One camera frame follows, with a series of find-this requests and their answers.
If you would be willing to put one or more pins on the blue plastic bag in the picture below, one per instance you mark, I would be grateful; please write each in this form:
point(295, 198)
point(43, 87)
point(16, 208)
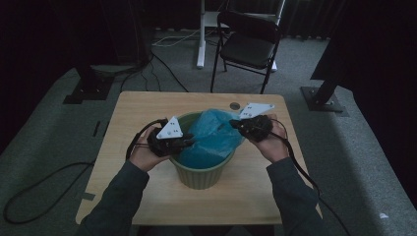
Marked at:
point(209, 141)

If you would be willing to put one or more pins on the black folding chair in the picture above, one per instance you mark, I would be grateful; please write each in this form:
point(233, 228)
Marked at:
point(249, 49)

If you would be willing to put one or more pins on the white paper scrap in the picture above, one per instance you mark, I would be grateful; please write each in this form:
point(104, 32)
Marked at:
point(383, 215)

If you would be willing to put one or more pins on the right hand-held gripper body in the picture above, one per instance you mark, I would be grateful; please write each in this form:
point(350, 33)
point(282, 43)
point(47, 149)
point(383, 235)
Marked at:
point(257, 128)

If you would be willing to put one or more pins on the person's left hand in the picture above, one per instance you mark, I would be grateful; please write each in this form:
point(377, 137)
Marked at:
point(144, 157)

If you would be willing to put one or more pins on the green ribbed plastic bin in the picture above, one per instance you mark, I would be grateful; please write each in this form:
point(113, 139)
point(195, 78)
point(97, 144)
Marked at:
point(200, 179)

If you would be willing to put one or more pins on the person's right hand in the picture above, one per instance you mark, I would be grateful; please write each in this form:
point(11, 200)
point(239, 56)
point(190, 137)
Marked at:
point(275, 144)

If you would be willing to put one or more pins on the black slanted stand with base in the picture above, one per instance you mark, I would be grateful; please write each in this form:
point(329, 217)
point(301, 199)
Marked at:
point(323, 98)

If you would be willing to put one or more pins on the black tape strip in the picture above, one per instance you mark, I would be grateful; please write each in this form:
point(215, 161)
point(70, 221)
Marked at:
point(96, 129)

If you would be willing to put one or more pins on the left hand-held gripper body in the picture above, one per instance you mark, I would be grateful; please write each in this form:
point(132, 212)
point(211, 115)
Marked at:
point(164, 144)

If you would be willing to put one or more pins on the black stand with square base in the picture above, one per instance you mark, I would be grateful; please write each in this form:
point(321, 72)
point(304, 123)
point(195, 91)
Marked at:
point(90, 88)

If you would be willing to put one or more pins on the grey tape piece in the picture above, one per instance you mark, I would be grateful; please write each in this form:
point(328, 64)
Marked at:
point(88, 196)

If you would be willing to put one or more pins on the grey round stand base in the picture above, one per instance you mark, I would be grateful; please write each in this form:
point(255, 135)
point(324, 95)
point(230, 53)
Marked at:
point(114, 68)

